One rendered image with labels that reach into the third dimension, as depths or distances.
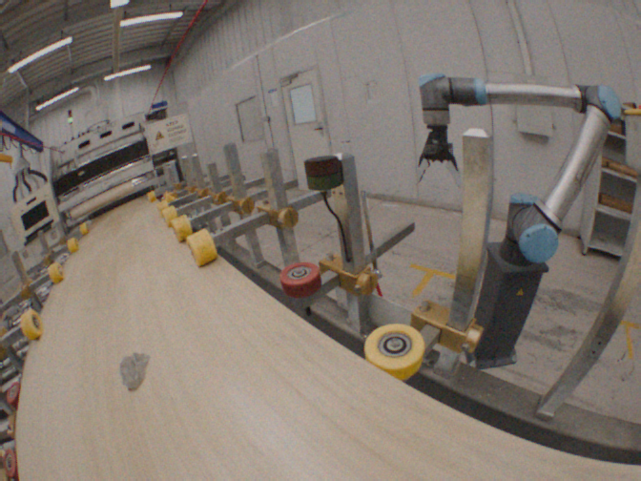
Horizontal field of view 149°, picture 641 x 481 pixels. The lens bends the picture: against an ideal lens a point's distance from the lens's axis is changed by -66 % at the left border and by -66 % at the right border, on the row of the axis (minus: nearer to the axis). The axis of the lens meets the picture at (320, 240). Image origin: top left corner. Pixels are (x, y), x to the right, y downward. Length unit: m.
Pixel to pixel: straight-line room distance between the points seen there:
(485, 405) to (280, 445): 0.40
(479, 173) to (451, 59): 2.90
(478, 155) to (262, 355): 0.38
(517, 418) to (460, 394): 0.15
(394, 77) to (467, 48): 1.04
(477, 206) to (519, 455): 0.31
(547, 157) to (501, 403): 2.77
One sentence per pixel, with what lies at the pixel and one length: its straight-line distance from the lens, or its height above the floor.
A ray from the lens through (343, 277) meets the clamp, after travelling 0.57.
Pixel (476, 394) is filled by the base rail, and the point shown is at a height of 0.70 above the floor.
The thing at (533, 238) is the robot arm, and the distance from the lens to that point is 0.93.
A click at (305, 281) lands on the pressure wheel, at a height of 0.91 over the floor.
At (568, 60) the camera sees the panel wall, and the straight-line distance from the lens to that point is 3.24.
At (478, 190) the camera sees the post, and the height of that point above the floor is 1.08.
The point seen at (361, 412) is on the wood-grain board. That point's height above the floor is 0.90.
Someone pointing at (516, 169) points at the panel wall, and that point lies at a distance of 3.11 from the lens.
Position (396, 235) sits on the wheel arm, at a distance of 0.72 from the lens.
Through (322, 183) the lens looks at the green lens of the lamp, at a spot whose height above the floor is 1.08.
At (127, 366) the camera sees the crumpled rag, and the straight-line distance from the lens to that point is 0.46.
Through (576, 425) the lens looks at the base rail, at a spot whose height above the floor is 0.70.
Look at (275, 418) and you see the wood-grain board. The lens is 0.32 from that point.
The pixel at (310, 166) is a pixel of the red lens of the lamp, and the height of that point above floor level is 1.11.
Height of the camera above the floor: 1.18
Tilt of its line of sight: 25 degrees down
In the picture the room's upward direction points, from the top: 10 degrees counter-clockwise
